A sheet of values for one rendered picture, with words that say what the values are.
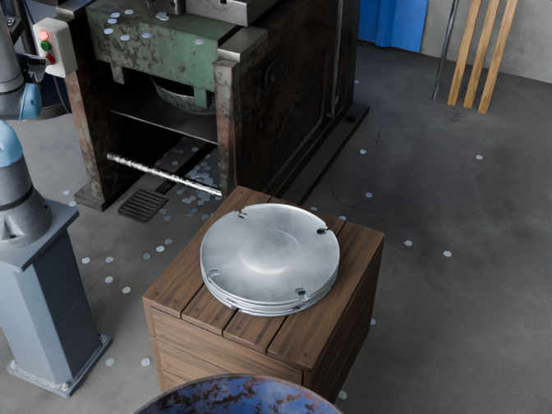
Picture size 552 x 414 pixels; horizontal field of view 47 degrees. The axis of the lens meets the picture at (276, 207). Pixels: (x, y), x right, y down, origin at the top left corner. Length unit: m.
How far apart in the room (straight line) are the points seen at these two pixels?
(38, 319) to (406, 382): 0.86
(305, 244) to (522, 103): 1.53
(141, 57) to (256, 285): 0.72
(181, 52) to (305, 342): 0.78
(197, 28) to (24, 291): 0.72
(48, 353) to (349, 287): 0.69
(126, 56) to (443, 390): 1.15
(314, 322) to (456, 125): 1.39
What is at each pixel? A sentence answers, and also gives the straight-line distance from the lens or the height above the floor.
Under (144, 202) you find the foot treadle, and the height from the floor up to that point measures 0.16.
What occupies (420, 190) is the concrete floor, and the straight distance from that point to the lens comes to 2.15.
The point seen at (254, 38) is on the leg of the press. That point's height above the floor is 0.64.
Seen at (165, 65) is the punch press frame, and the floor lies 0.54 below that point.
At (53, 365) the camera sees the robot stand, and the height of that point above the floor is 0.09.
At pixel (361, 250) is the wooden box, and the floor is 0.35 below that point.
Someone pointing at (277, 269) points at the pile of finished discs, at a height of 0.39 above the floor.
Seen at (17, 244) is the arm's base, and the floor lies 0.46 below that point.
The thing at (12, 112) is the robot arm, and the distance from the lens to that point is 1.47.
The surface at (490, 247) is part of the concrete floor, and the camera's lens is 2.00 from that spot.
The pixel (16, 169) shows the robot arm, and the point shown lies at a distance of 1.27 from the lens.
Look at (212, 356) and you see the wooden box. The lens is 1.34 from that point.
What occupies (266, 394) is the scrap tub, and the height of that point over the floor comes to 0.44.
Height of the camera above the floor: 1.34
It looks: 41 degrees down
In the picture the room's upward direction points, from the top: 1 degrees clockwise
